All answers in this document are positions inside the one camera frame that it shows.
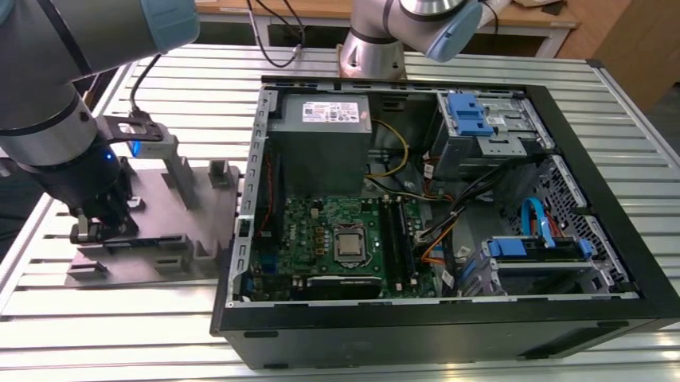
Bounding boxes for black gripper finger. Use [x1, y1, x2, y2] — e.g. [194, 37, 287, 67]
[95, 186, 140, 242]
[70, 206, 100, 244]

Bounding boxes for blue RAM stick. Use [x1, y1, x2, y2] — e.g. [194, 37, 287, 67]
[106, 236, 183, 246]

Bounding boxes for black RAM slot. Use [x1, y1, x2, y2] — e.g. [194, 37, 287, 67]
[382, 197, 402, 290]
[398, 197, 422, 286]

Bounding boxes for grey parts rack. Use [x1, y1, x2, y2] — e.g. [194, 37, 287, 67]
[63, 157, 246, 287]

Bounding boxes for green motherboard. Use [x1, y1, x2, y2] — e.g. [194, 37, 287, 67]
[249, 194, 442, 302]

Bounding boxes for grey power supply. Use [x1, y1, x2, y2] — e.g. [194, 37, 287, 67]
[267, 93, 373, 198]

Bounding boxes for metal socket cover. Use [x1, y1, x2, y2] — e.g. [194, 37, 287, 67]
[330, 224, 374, 268]

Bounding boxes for silver CPU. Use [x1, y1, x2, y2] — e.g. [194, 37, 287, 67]
[337, 233, 369, 256]

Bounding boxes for black graphics card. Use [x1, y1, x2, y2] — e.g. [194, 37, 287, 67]
[294, 273, 385, 300]

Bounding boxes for black PC case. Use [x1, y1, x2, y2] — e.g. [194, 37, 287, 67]
[210, 75, 680, 369]

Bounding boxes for blue drive bay latch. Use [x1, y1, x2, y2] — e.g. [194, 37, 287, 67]
[448, 92, 490, 137]

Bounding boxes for grey metal drive cage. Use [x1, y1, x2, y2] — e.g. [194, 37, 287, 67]
[429, 89, 553, 180]

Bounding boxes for blue disk carrier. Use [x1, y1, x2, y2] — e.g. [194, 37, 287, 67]
[486, 236, 595, 260]

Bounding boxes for grey metal disk bay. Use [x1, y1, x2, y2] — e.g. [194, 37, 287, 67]
[477, 234, 600, 298]

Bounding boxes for brown wooden cabinet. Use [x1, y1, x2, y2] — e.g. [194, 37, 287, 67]
[557, 0, 680, 115]

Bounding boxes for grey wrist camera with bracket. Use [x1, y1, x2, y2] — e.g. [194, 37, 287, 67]
[100, 114, 180, 159]

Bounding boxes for black camera cable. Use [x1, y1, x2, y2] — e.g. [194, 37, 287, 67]
[128, 53, 162, 120]

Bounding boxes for black looped cable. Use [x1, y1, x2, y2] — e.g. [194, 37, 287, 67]
[253, 0, 309, 68]

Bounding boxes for orange yellow wire bundle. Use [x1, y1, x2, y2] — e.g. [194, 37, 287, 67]
[421, 237, 460, 267]

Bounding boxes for blue SATA wire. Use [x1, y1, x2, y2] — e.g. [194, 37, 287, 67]
[460, 258, 480, 290]
[521, 197, 559, 248]

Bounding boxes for wooden desk white frame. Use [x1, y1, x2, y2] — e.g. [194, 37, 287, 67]
[195, 0, 580, 60]

